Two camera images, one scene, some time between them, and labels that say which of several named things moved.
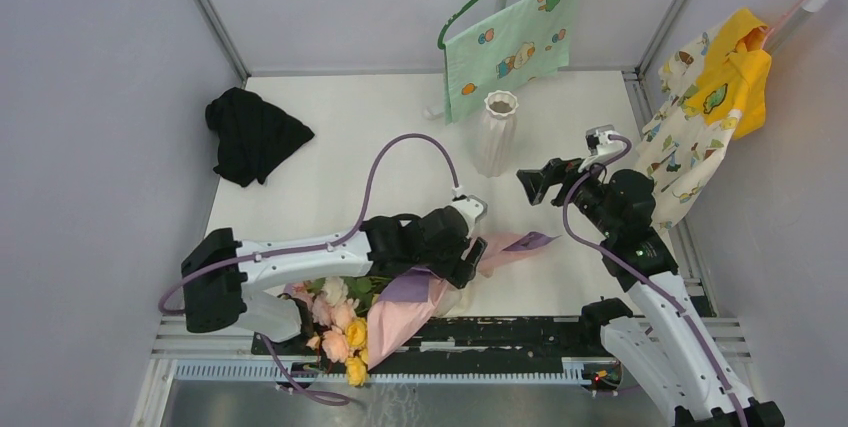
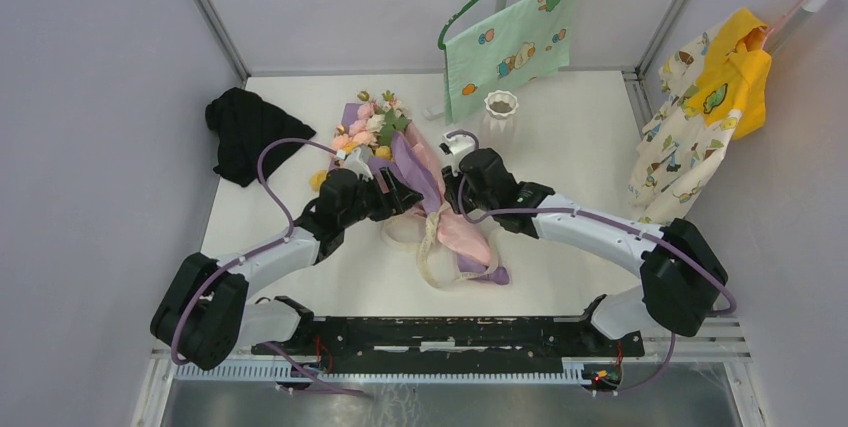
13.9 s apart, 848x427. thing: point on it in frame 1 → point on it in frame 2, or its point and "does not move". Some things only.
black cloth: (255, 139) does not move
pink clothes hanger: (769, 30) does not move
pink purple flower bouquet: (362, 323) → (382, 131)
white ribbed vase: (495, 133) does not move
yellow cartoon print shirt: (714, 87) does not move
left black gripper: (465, 269) → (397, 200)
